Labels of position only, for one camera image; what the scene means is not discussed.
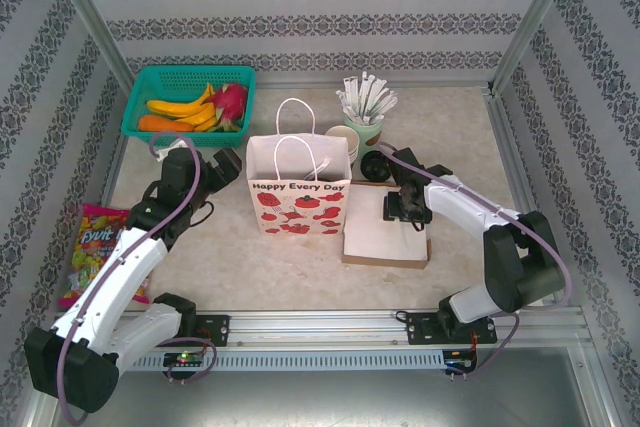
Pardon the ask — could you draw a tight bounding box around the mint green straw holder cup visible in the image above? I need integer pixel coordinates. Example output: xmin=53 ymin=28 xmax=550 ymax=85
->
xmin=343 ymin=113 xmax=385 ymax=150

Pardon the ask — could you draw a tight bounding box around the pink dragon fruit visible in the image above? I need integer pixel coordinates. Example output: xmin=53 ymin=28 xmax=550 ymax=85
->
xmin=204 ymin=81 xmax=250 ymax=132

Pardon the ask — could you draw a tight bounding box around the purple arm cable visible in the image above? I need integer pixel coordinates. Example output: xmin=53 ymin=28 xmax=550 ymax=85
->
xmin=377 ymin=142 xmax=574 ymax=381
xmin=58 ymin=131 xmax=218 ymax=426

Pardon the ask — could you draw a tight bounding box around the black coffee cup lid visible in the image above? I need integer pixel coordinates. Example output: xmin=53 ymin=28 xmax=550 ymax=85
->
xmin=360 ymin=150 xmax=397 ymax=183

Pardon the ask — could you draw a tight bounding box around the slotted grey cable duct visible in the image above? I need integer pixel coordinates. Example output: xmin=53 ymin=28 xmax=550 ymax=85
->
xmin=133 ymin=350 xmax=446 ymax=372

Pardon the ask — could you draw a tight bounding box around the stack of paper cups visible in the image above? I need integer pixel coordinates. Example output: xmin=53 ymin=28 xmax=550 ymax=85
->
xmin=324 ymin=125 xmax=361 ymax=164

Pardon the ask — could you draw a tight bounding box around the aluminium frame bar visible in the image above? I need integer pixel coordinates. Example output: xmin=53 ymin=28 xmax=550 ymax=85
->
xmin=482 ymin=86 xmax=544 ymax=218
xmin=99 ymin=91 xmax=134 ymax=208

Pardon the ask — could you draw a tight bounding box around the thin black cable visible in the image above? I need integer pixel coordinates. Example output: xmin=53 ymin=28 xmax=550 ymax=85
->
xmin=188 ymin=200 xmax=217 ymax=227

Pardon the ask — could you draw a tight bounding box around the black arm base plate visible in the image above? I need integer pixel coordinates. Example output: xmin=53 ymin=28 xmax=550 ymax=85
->
xmin=404 ymin=311 xmax=499 ymax=346
xmin=192 ymin=314 xmax=231 ymax=348

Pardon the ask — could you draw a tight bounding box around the wide aluminium extrusion rail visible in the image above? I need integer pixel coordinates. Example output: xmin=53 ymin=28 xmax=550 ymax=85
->
xmin=117 ymin=310 xmax=591 ymax=348

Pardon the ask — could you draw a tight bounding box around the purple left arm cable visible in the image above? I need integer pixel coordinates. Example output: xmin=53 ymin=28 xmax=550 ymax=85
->
xmin=58 ymin=131 xmax=218 ymax=426

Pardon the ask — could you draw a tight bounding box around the teal plastic basket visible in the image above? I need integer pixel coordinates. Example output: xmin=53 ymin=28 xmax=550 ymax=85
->
xmin=121 ymin=64 xmax=257 ymax=149

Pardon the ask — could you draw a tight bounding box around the aluminium frame post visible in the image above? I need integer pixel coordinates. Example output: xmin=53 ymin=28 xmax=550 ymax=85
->
xmin=487 ymin=0 xmax=584 ymax=94
xmin=42 ymin=0 xmax=140 ymax=93

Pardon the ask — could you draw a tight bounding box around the colourful fruit candy bag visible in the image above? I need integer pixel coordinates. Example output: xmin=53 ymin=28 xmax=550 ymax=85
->
xmin=58 ymin=202 xmax=152 ymax=307

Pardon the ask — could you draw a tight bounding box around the white napkin stack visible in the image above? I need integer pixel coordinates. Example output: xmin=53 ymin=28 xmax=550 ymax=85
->
xmin=343 ymin=185 xmax=429 ymax=261
xmin=341 ymin=180 xmax=433 ymax=271

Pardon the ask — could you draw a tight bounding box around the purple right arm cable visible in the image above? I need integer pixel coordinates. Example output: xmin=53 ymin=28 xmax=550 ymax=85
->
xmin=377 ymin=142 xmax=574 ymax=381

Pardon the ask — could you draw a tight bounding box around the small circuit board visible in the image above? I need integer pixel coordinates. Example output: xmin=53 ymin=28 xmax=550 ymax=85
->
xmin=443 ymin=351 xmax=479 ymax=373
xmin=163 ymin=351 xmax=206 ymax=369

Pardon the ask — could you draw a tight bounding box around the yellow banana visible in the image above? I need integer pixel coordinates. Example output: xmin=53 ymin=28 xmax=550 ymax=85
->
xmin=146 ymin=82 xmax=217 ymax=118
xmin=174 ymin=102 xmax=220 ymax=132

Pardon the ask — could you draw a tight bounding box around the white paper bag red print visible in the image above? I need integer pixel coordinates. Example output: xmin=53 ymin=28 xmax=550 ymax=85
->
xmin=245 ymin=97 xmax=354 ymax=237

